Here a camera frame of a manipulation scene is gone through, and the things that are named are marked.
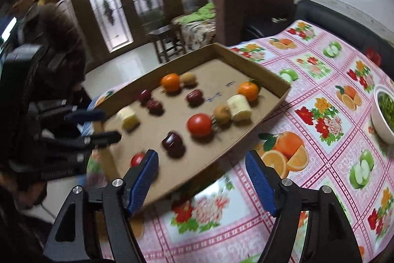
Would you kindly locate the brown armchair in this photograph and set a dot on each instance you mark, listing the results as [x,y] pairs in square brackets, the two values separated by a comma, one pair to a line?
[241,20]

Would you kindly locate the person in dark coat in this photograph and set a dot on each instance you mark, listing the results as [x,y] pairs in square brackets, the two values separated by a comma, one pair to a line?
[45,60]

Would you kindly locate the black sofa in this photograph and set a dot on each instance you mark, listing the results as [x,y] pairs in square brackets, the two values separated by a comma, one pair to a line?
[347,29]

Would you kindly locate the floral fruit print tablecloth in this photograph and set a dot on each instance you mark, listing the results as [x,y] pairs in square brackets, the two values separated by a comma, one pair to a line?
[321,135]

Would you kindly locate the red object on sofa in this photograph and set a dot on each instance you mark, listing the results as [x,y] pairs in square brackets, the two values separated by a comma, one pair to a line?
[373,56]

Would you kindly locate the green patterned blanket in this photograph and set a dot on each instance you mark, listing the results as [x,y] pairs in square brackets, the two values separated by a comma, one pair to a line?
[198,28]

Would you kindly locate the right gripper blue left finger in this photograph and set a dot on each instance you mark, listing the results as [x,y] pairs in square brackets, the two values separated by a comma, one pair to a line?
[138,181]

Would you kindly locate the left hand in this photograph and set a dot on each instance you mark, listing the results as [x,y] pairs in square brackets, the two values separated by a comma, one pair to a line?
[25,195]

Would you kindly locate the pale banana chunk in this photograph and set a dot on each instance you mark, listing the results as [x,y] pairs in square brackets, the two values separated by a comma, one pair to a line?
[239,108]
[128,118]

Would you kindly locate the dark wooden side table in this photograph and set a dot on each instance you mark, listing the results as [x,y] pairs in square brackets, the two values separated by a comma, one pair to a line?
[168,41]

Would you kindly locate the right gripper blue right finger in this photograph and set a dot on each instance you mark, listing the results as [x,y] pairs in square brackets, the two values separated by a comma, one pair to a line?
[265,181]

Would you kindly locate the white bowl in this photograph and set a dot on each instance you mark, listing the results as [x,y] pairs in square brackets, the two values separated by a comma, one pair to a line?
[381,127]

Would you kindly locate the red tomato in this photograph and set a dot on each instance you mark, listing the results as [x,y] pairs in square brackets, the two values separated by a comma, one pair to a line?
[136,159]
[199,125]

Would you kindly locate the red tomato on table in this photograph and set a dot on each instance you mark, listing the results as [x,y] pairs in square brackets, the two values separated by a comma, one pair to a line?
[136,159]

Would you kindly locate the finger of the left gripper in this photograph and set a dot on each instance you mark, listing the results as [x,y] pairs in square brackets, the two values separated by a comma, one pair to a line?
[83,116]
[98,139]

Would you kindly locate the brown kiwi fruit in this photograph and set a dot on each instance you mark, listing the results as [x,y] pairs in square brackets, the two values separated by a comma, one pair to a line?
[188,79]
[222,114]

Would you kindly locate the small orange mandarin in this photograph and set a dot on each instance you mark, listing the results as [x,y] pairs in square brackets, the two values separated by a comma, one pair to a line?
[170,83]

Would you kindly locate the green leafy vegetables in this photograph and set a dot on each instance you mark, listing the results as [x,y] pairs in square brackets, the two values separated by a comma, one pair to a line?
[386,106]

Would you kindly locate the orange mandarin with leaf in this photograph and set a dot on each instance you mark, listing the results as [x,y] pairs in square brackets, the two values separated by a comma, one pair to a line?
[249,89]

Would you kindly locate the brown cardboard tray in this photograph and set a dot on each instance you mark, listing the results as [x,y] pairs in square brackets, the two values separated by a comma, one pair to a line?
[219,72]

